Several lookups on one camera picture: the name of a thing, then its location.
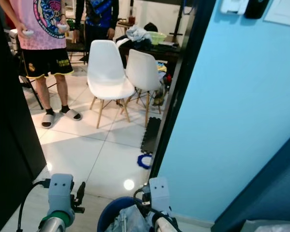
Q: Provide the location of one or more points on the white handheld controller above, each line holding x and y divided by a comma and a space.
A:
28, 33
62, 28

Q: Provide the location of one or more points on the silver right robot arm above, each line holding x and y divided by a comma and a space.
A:
164, 226

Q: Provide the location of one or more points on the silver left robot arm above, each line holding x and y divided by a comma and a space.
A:
54, 226

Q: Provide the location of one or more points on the person's left hand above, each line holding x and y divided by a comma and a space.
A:
65, 24

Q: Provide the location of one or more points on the person's right hand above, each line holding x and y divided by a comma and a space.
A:
24, 30

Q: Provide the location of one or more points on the grey crumpled bin liner bag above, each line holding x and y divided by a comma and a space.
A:
128, 220

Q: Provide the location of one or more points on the blue round trash bin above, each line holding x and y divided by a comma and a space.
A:
104, 217

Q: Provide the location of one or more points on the black foam floor mat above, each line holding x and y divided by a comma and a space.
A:
151, 135

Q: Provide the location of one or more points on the grey slipper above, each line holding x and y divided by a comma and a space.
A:
48, 121
72, 115

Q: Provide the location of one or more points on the white shell chair wooden legs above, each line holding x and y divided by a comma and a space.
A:
142, 72
106, 72

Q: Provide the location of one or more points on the dark wooden table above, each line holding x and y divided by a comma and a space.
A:
169, 52

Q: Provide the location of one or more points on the green plastic basket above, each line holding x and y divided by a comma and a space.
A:
157, 37

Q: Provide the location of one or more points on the grey crumpled cloth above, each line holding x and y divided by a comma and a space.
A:
137, 34

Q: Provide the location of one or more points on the person in pink shirt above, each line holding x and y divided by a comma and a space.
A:
43, 24

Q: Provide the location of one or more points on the black tripod stand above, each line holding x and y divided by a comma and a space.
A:
179, 21

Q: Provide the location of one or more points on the person in blue black jersey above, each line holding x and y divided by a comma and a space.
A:
99, 12

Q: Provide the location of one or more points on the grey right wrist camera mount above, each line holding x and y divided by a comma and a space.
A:
159, 193

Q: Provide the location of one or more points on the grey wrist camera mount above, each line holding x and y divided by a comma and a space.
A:
159, 193
60, 193

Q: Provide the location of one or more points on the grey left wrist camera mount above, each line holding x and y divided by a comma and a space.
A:
60, 193

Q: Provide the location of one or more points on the black door frame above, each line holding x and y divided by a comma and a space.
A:
184, 63

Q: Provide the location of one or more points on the white wall switch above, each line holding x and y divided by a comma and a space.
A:
233, 6

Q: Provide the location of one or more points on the black wall device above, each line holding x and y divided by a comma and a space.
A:
256, 7

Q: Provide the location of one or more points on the white wall panel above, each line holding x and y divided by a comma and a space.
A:
282, 12

